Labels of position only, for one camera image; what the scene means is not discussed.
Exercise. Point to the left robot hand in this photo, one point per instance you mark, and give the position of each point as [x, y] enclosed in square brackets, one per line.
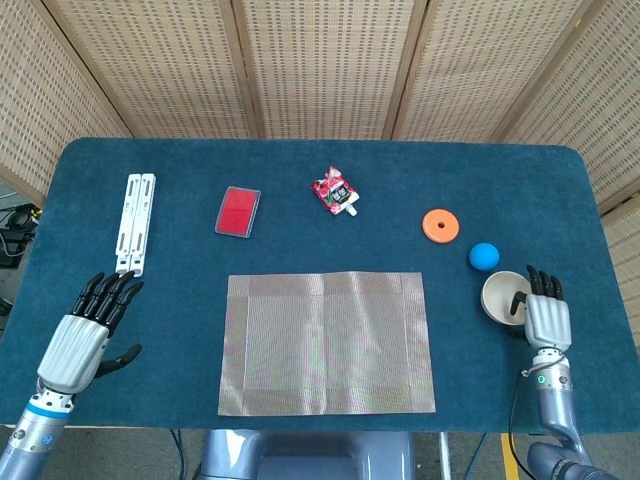
[75, 350]

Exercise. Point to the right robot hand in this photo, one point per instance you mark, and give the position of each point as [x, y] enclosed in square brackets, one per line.
[547, 322]

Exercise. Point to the cream white small bowl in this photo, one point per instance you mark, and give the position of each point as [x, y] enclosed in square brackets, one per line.
[497, 295]

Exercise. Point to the brown woven placemat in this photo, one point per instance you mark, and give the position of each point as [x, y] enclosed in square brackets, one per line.
[325, 345]

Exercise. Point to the blue felt table cover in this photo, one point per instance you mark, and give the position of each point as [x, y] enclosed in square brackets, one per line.
[150, 325]

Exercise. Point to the blue ball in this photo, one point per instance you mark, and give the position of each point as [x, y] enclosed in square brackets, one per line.
[484, 257]

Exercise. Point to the white folding laptop stand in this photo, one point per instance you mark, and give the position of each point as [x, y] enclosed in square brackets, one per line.
[134, 220]

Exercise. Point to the orange disc with hole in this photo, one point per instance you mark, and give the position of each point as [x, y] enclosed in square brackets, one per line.
[432, 227]

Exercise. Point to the white table leg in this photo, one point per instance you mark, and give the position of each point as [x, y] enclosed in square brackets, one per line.
[445, 455]

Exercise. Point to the red ink pad case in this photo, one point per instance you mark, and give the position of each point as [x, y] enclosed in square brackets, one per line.
[237, 212]

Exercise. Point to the blue-grey robot torso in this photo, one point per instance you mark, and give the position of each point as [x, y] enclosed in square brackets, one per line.
[300, 455]

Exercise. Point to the red drink pouch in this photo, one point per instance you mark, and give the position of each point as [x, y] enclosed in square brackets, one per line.
[332, 192]

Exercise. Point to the woven bamboo folding screen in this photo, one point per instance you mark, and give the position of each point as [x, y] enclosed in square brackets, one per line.
[325, 65]

